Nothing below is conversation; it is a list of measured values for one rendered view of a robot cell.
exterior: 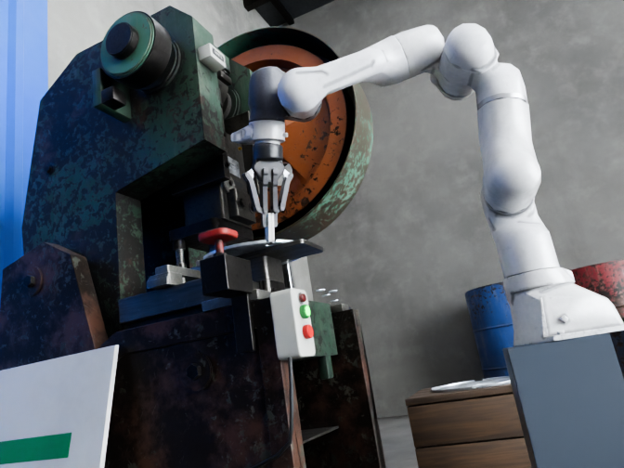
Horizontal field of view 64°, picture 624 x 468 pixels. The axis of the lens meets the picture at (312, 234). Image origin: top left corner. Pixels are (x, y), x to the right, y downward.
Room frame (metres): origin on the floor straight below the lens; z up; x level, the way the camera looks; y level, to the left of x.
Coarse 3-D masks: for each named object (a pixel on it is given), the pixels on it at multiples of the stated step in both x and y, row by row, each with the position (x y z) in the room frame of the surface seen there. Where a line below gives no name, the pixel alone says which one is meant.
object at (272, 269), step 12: (300, 240) 1.18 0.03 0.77; (252, 252) 1.23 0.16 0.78; (264, 252) 1.22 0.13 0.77; (276, 252) 1.23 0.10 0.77; (288, 252) 1.25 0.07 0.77; (300, 252) 1.27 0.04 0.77; (312, 252) 1.29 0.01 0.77; (252, 264) 1.26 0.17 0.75; (264, 264) 1.24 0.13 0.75; (276, 264) 1.29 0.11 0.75; (252, 276) 1.26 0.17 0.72; (264, 276) 1.24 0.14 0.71; (276, 276) 1.28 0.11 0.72; (264, 288) 1.25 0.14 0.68; (276, 288) 1.26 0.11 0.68
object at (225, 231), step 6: (216, 228) 0.93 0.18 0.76; (222, 228) 0.93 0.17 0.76; (228, 228) 0.94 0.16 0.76; (204, 234) 0.94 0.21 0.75; (210, 234) 0.93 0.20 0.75; (216, 234) 0.93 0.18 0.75; (222, 234) 0.93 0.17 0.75; (228, 234) 0.94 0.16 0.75; (234, 234) 0.95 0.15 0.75; (204, 240) 0.95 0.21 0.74; (210, 240) 0.96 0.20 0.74; (216, 240) 0.95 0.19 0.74; (222, 240) 0.96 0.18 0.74; (228, 240) 0.98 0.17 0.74; (216, 246) 0.95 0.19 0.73; (222, 246) 0.96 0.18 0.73; (216, 252) 0.96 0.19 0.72
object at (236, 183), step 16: (240, 144) 1.38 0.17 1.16; (240, 160) 1.37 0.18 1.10; (240, 176) 1.36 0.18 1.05; (192, 192) 1.29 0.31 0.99; (208, 192) 1.27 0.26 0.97; (224, 192) 1.27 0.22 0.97; (240, 192) 1.29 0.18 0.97; (192, 208) 1.29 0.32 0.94; (208, 208) 1.27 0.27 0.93; (224, 208) 1.26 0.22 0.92; (240, 208) 1.28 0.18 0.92; (240, 224) 1.33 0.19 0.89
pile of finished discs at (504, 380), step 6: (492, 378) 1.73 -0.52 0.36; (498, 378) 1.72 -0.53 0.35; (504, 378) 1.70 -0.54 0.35; (450, 384) 1.75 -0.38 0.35; (456, 384) 1.75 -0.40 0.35; (462, 384) 1.60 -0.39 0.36; (468, 384) 1.57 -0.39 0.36; (474, 384) 1.56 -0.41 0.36; (480, 384) 1.55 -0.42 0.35; (486, 384) 1.47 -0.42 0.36; (492, 384) 1.47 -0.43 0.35; (498, 384) 1.47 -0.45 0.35; (432, 390) 1.60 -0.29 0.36; (438, 390) 1.56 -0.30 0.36; (444, 390) 1.54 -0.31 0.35; (450, 390) 1.52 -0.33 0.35; (456, 390) 1.51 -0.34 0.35
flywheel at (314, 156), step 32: (256, 64) 1.65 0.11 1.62; (288, 64) 1.61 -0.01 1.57; (320, 64) 1.55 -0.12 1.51; (288, 128) 1.65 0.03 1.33; (320, 128) 1.60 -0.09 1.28; (352, 128) 1.58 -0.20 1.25; (288, 160) 1.65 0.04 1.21; (320, 160) 1.61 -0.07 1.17; (288, 192) 1.66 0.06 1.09; (320, 192) 1.59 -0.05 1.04; (256, 224) 1.68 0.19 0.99; (288, 224) 1.68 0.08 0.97
